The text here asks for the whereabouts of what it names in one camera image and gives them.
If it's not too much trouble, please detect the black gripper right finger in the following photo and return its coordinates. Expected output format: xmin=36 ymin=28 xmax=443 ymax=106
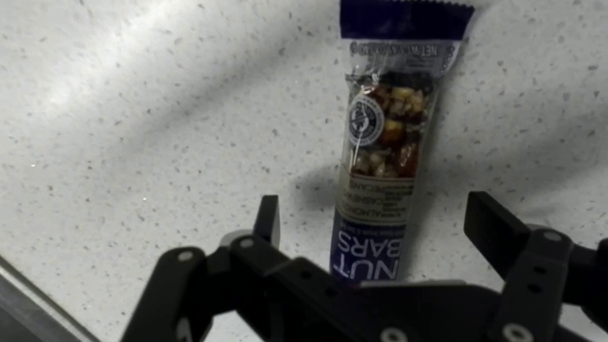
xmin=464 ymin=191 xmax=608 ymax=342

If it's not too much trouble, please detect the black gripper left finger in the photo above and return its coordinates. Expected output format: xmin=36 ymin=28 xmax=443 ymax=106
xmin=120 ymin=195 xmax=356 ymax=342

